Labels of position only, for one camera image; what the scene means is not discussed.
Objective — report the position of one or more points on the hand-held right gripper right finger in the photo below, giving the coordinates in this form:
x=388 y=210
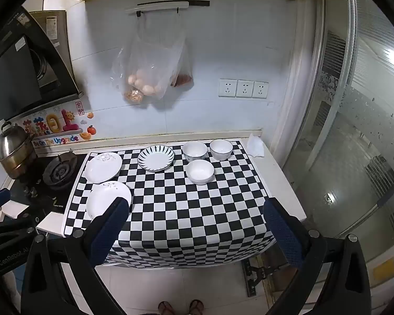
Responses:
x=282 y=233

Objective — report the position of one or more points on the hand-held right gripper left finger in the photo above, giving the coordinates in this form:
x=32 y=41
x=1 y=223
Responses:
x=113 y=223

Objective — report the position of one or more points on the white bowl dark rim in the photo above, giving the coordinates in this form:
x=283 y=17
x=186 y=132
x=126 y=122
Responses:
x=221 y=149

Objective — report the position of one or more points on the white oval plate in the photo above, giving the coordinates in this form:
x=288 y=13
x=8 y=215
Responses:
x=102 y=200

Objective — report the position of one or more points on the steel pot with lid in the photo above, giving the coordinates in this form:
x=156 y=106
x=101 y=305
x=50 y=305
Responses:
x=10 y=146

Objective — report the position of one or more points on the white round plate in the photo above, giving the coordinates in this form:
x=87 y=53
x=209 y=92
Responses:
x=102 y=169

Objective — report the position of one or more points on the black gas stove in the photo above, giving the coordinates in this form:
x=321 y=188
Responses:
x=57 y=172

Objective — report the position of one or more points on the striped rim plate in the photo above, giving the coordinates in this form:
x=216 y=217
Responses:
x=156 y=159

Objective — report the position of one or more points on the black white checkered mat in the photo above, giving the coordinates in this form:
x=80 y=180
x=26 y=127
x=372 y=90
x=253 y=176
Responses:
x=190 y=216

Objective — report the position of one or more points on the white tissue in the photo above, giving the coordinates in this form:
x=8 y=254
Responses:
x=256 y=146

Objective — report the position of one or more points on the person's left foot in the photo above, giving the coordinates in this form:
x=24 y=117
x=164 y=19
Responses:
x=166 y=308

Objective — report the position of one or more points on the plain white bowl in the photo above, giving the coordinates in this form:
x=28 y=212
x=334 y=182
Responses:
x=200 y=172

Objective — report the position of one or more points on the white bowl patterned side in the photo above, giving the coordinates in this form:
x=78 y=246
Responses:
x=195 y=151

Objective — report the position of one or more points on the frosted glass sliding door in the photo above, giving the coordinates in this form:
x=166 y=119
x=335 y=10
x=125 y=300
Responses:
x=364 y=137

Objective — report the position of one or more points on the black range hood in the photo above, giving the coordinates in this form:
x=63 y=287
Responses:
x=13 y=72

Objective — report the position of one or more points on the clear plastic bag of eggs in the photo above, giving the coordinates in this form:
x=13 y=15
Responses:
x=144 y=69

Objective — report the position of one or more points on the plastic bag with red contents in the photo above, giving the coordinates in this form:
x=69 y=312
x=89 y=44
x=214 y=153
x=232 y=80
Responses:
x=184 y=78

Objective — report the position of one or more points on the colourful wall sticker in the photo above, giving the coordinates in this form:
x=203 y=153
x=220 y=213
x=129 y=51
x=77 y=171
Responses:
x=56 y=128

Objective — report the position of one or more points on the white wall socket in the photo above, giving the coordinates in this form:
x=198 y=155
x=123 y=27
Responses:
x=244 y=89
x=260 y=90
x=227 y=88

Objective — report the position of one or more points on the wall hook rail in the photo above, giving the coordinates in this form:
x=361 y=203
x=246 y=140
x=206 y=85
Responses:
x=161 y=6

